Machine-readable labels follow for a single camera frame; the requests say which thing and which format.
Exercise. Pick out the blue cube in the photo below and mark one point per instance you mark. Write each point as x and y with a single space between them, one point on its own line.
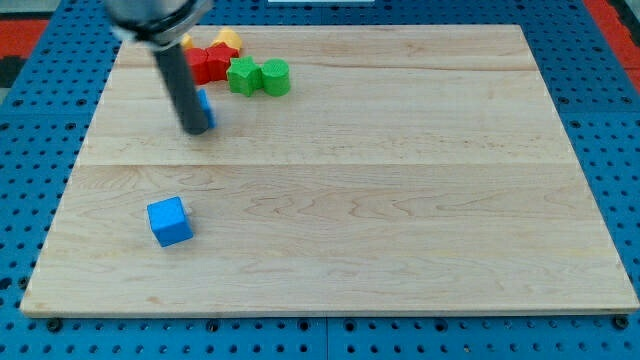
169 221

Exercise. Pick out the green cylinder block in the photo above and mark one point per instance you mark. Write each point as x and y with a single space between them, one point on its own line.
275 77

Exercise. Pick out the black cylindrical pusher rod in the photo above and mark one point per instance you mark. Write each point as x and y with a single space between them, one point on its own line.
179 83

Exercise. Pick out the green star block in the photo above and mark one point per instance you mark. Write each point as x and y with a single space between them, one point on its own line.
244 76

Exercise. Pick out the small yellow block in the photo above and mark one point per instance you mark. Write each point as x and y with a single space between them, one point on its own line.
187 42

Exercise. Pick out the red star block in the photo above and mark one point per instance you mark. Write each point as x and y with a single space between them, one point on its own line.
219 60

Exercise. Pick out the light wooden board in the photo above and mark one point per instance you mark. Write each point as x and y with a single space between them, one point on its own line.
410 171

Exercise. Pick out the yellow rounded block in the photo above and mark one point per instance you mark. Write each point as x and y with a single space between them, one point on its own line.
229 37

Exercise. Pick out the blue block behind rod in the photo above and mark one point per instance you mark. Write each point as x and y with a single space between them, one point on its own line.
207 108

